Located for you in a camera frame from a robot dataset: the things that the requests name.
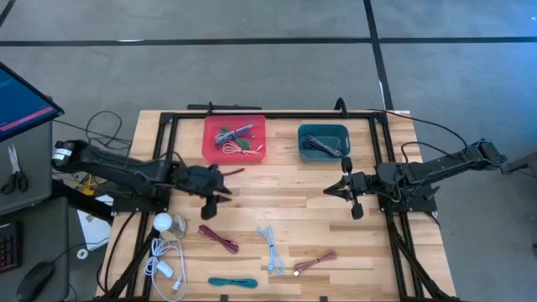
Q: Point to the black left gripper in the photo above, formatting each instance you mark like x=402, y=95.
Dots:
x=201, y=180

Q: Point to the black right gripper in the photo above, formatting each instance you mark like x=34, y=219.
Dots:
x=361, y=184

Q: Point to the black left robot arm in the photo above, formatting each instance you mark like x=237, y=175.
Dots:
x=126, y=172

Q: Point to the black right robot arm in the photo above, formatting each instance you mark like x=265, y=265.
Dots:
x=440, y=165

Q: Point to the teal plastic bin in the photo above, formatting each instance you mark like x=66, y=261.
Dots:
x=331, y=132

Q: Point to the white globe desk lamp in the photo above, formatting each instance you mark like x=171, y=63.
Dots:
x=163, y=222

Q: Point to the pink plastic bin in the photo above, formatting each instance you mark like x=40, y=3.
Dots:
x=256, y=121

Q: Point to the white paper sheet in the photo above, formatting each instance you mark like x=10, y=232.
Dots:
x=96, y=230

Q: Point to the yellow clamp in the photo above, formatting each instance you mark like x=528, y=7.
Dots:
x=89, y=189

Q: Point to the white tape roll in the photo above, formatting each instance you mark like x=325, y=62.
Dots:
x=79, y=254

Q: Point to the grey stand leg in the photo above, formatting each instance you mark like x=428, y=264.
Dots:
x=520, y=164

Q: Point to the grey side desk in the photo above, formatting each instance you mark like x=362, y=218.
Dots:
x=38, y=226

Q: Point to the black computer mouse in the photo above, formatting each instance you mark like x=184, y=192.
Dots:
x=33, y=281

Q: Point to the black keyboard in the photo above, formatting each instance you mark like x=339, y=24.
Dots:
x=8, y=247

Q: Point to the blue screen monitor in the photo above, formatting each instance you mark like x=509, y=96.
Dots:
x=21, y=100

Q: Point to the black metal table frame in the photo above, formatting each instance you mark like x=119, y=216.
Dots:
x=272, y=114

